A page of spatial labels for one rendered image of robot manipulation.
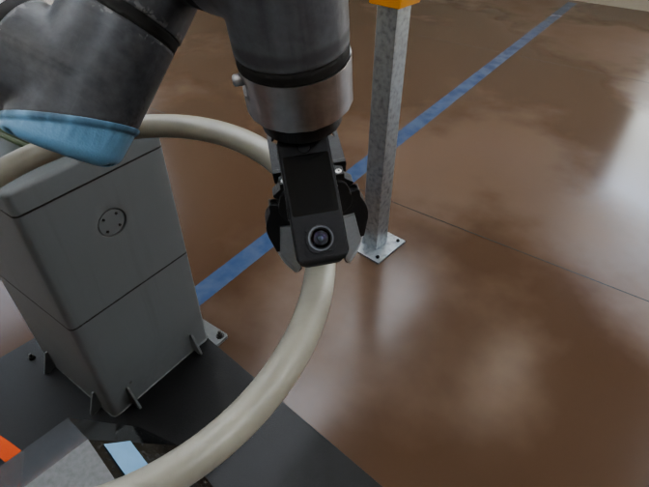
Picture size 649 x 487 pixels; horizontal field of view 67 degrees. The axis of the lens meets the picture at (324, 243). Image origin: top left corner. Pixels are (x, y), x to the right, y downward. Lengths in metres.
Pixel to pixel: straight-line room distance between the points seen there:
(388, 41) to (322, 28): 1.39
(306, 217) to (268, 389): 0.14
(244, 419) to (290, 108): 0.24
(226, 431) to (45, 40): 0.31
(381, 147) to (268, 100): 1.52
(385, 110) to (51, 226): 1.14
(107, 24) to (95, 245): 0.99
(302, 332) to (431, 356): 1.40
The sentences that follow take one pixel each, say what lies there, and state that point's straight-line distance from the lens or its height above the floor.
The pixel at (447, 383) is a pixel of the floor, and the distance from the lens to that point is 1.76.
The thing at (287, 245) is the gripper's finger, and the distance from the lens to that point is 0.52.
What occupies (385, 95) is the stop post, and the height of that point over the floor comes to 0.71.
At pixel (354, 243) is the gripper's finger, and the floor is 1.07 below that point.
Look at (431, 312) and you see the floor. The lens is 1.95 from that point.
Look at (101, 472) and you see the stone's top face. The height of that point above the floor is 0.87.
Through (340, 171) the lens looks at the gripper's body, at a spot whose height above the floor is 1.17.
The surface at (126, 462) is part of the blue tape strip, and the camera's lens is 0.67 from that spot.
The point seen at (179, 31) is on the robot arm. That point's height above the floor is 1.30.
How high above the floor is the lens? 1.41
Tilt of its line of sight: 40 degrees down
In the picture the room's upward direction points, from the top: straight up
